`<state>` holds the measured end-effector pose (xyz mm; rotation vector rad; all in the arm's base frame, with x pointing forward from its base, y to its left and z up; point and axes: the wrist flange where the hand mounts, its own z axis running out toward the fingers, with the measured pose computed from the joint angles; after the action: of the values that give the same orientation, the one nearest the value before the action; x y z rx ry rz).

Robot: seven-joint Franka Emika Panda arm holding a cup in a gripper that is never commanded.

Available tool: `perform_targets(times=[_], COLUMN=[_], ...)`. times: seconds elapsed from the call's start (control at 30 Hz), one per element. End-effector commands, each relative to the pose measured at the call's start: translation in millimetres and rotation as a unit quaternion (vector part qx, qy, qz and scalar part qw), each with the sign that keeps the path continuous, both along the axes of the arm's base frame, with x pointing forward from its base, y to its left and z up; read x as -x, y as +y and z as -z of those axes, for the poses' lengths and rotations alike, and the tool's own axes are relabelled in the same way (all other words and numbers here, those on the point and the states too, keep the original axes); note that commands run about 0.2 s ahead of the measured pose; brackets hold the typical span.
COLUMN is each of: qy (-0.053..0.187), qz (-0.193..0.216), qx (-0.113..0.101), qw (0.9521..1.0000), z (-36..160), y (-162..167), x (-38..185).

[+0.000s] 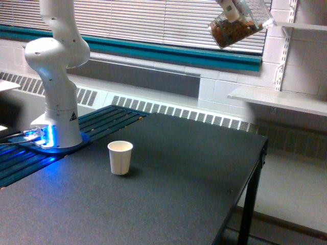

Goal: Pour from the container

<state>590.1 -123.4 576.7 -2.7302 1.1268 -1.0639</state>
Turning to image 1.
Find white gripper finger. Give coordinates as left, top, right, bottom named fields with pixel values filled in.
left=236, top=0, right=249, bottom=14

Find clear plastic cup with nuts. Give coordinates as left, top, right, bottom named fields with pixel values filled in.
left=207, top=0, right=276, bottom=48

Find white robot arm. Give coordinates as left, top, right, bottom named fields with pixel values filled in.
left=25, top=1, right=90, bottom=149

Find white window blinds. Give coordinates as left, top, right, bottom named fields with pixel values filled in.
left=1, top=1, right=266, bottom=56

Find white baseboard radiator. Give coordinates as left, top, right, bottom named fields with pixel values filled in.
left=0, top=71, right=258, bottom=133

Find white paper cup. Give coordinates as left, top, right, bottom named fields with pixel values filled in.
left=107, top=140, right=133, bottom=175

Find black table leg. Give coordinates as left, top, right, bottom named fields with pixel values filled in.
left=237, top=141, right=268, bottom=244

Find grey box at left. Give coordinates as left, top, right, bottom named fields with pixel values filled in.
left=0, top=80, right=20, bottom=92

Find white shelf bracket rail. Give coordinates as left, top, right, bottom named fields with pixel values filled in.
left=274, top=0, right=298, bottom=91

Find upper white wall shelf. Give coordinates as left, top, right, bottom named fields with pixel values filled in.
left=277, top=22, right=327, bottom=32

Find white wall shelf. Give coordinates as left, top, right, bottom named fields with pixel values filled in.
left=277, top=22, right=327, bottom=32
left=227, top=87, right=326, bottom=116

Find lower white wall shelf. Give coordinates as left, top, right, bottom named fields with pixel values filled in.
left=227, top=87, right=326, bottom=116

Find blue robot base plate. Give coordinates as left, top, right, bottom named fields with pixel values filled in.
left=17, top=132, right=90, bottom=155

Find black cable at base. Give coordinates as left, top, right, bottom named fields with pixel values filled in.
left=0, top=131, right=25, bottom=146

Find blue slotted aluminium rail bed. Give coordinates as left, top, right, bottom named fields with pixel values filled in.
left=1, top=105, right=148, bottom=187

